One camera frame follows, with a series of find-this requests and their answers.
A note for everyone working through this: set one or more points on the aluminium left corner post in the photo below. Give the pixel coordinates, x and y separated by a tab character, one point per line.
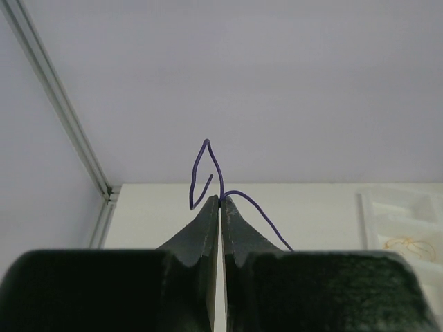
19	19

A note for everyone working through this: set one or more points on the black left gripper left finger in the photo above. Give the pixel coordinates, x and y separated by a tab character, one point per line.
170	288

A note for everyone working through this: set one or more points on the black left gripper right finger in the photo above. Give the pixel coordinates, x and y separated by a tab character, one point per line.
269	289

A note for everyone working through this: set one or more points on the white compartment tray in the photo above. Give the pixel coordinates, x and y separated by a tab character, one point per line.
409	223

